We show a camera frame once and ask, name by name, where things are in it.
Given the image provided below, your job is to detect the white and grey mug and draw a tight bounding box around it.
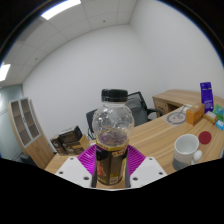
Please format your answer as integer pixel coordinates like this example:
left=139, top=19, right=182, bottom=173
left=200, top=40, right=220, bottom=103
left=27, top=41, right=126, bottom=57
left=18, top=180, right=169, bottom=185
left=172, top=133, right=203, bottom=172

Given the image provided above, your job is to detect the flat round red coaster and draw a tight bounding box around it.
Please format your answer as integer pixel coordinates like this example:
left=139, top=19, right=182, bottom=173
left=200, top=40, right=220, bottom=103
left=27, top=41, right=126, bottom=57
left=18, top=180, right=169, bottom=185
left=198, top=130, right=213, bottom=145

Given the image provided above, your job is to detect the black carton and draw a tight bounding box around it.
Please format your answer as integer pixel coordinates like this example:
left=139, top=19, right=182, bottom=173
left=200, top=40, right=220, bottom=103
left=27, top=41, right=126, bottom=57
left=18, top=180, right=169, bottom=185
left=58, top=125, right=84, bottom=145

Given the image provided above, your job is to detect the black office chair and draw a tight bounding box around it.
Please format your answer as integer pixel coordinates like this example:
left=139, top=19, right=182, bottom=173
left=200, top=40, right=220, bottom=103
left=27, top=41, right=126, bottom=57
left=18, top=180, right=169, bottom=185
left=85, top=108, right=98, bottom=141

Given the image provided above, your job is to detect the orange-brown wooden box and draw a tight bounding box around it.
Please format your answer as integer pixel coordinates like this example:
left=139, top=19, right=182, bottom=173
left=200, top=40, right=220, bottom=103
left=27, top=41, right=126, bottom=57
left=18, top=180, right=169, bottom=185
left=185, top=102, right=206, bottom=126

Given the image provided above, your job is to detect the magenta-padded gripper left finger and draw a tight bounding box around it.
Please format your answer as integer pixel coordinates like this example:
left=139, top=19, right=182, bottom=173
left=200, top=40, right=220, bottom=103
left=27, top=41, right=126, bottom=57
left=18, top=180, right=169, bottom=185
left=54, top=143, right=98, bottom=189

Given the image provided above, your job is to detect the ceiling light panel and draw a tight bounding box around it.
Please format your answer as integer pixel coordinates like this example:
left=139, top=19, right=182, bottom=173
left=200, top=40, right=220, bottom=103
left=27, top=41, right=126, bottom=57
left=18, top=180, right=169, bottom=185
left=0, top=63, right=12, bottom=83
left=40, top=0, right=82, bottom=21

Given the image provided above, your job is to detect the grey mesh-back office chair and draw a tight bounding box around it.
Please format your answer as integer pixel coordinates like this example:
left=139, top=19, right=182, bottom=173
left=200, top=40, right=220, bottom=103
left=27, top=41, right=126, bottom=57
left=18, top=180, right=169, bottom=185
left=125, top=91, right=164, bottom=128

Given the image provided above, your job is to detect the small tan box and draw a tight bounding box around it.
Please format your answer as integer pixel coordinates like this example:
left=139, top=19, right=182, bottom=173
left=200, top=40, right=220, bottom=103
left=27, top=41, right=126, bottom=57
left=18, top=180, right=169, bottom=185
left=203, top=110, right=219, bottom=125

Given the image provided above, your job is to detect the dark brown carton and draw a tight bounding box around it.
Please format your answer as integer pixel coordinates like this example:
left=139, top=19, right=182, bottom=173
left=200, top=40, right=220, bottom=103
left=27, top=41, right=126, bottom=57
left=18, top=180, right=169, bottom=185
left=50, top=134, right=68, bottom=157

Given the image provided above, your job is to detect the wooden side desk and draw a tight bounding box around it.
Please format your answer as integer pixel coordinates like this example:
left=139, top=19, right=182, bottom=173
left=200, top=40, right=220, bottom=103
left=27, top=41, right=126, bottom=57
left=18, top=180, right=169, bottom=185
left=152, top=89, right=224, bottom=118

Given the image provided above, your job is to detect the purple standing card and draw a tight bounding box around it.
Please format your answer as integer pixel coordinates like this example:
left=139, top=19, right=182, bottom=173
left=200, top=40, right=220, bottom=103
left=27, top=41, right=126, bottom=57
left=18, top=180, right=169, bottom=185
left=199, top=81, right=215, bottom=113

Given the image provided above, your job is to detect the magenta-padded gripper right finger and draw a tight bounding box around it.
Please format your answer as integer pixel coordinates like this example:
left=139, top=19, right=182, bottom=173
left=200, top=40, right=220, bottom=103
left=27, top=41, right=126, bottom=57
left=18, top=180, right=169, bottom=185
left=125, top=144, right=168, bottom=189

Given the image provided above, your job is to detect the wooden shelf cabinet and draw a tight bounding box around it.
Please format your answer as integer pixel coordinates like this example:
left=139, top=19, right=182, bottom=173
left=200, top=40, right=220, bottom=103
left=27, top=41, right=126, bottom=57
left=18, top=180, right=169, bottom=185
left=7, top=97, right=55, bottom=170

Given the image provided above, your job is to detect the clear bottle with dark label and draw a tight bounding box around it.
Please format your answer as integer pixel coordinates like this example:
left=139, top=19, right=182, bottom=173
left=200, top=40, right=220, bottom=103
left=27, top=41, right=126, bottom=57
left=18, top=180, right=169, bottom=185
left=91, top=88, right=136, bottom=187

